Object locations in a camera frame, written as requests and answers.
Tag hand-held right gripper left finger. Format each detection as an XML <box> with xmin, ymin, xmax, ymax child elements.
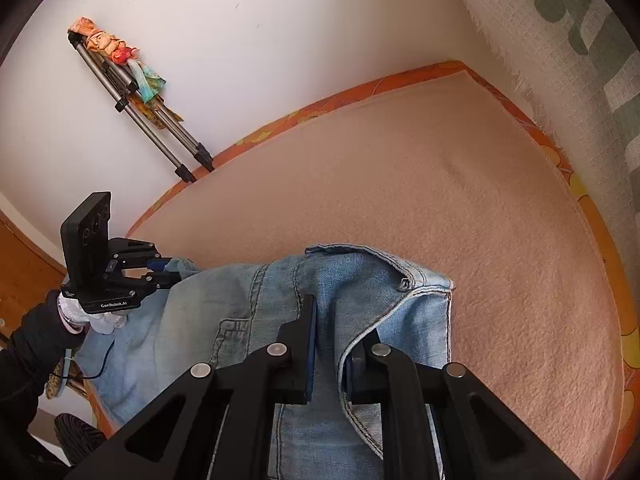
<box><xmin>65</xmin><ymin>294</ymin><xmax>318</xmax><ymax>480</ymax></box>

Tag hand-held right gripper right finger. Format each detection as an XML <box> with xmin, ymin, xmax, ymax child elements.
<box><xmin>345</xmin><ymin>342</ymin><xmax>581</xmax><ymax>480</ymax></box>

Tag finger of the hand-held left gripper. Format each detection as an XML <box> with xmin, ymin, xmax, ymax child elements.
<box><xmin>105</xmin><ymin>271</ymin><xmax>182</xmax><ymax>294</ymax></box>
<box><xmin>107</xmin><ymin>237</ymin><xmax>174</xmax><ymax>273</ymax></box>

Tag light blue denim pants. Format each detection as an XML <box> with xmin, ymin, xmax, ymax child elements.
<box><xmin>75</xmin><ymin>244</ymin><xmax>457</xmax><ymax>480</ymax></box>

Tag person's left forearm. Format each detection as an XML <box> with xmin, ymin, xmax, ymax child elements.
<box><xmin>0</xmin><ymin>289</ymin><xmax>87</xmax><ymax>413</ymax></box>

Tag person's left hand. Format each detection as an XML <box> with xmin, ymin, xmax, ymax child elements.
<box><xmin>57</xmin><ymin>292</ymin><xmax>129</xmax><ymax>335</ymax></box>

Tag brown wooden door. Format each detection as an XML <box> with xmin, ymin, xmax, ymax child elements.
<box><xmin>0</xmin><ymin>207</ymin><xmax>68</xmax><ymax>331</ymax></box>

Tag grey metal tripod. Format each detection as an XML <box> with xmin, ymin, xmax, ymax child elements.
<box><xmin>67</xmin><ymin>30</ymin><xmax>216</xmax><ymax>183</ymax></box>

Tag yellow patterned slipper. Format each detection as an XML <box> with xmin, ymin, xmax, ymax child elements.
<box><xmin>45</xmin><ymin>359</ymin><xmax>87</xmax><ymax>401</ymax></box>

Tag black striped slipper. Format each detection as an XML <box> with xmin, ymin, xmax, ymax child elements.
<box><xmin>54</xmin><ymin>412</ymin><xmax>109</xmax><ymax>455</ymax></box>

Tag peach fleece blanket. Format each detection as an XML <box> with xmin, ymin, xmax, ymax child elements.
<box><xmin>82</xmin><ymin>71</ymin><xmax>627</xmax><ymax>480</ymax></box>

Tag colourful orange scarf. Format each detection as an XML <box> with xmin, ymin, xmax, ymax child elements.
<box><xmin>70</xmin><ymin>16</ymin><xmax>183</xmax><ymax>123</ymax></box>

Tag orange floral bed sheet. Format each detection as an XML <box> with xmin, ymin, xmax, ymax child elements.
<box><xmin>125</xmin><ymin>60</ymin><xmax>640</xmax><ymax>461</ymax></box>

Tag white green patterned pillow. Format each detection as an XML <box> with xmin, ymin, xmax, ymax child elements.
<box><xmin>442</xmin><ymin>0</ymin><xmax>640</xmax><ymax>336</ymax></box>

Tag thin black cable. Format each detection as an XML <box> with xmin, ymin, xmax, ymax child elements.
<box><xmin>75</xmin><ymin>337</ymin><xmax>119</xmax><ymax>381</ymax></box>

